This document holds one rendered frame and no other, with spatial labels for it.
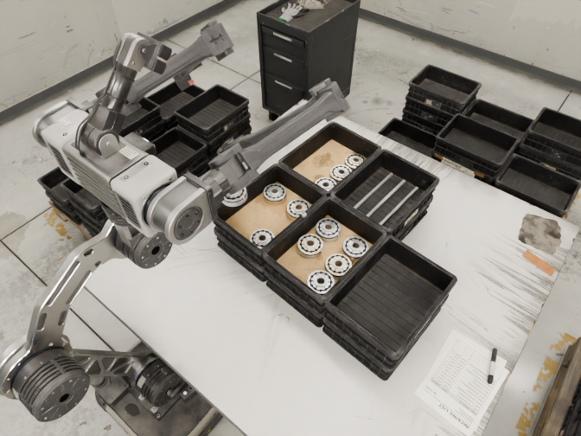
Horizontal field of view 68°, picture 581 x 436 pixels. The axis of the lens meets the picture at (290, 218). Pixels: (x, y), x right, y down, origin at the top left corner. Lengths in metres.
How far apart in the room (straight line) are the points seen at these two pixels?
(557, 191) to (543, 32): 1.96
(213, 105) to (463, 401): 2.30
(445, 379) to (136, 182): 1.24
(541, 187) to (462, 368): 1.53
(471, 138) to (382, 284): 1.51
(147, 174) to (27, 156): 2.88
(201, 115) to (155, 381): 1.71
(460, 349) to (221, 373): 0.88
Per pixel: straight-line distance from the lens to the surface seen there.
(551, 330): 2.87
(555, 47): 4.64
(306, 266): 1.71
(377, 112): 3.86
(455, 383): 1.74
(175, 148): 2.95
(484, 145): 2.95
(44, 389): 1.53
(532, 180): 3.01
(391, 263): 1.76
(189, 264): 1.92
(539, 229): 2.26
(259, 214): 1.87
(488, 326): 1.88
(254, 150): 1.17
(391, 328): 1.62
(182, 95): 3.41
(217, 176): 1.11
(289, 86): 3.30
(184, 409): 2.15
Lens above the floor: 2.25
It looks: 50 degrees down
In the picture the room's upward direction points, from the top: straight up
